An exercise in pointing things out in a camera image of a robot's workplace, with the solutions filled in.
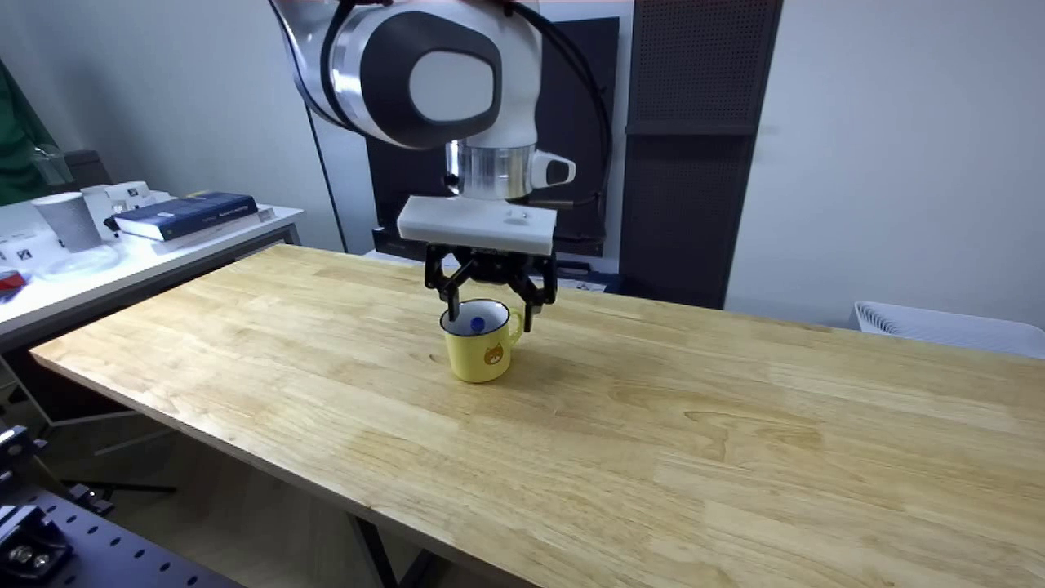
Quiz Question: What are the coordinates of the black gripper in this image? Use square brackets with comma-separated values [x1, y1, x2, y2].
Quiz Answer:
[425, 244, 559, 332]

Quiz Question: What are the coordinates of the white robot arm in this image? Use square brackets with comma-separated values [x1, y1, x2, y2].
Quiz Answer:
[267, 0, 577, 328]

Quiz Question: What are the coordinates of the yellow enamel mug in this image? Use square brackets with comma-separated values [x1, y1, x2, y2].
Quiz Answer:
[438, 299, 522, 384]

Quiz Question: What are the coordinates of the large black monitor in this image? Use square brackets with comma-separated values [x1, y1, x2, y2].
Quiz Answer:
[366, 16, 619, 256]

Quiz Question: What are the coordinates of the dark blue book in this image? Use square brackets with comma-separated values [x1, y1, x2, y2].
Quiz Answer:
[113, 193, 257, 243]

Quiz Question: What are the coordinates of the white plastic bin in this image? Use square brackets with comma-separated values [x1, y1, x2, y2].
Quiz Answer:
[851, 302, 1045, 361]

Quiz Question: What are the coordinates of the white box on side table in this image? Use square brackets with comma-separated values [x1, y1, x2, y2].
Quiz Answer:
[32, 181, 162, 252]

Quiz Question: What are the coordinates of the white side table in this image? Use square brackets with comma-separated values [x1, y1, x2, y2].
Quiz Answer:
[0, 207, 298, 351]

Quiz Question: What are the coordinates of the black perforated metal base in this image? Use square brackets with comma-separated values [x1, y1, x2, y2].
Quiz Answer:
[0, 422, 245, 588]

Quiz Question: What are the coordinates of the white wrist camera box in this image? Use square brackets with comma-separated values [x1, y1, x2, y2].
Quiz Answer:
[395, 197, 559, 256]

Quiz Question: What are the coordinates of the dark brown wall cabinet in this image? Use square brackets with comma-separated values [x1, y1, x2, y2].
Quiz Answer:
[619, 0, 784, 309]

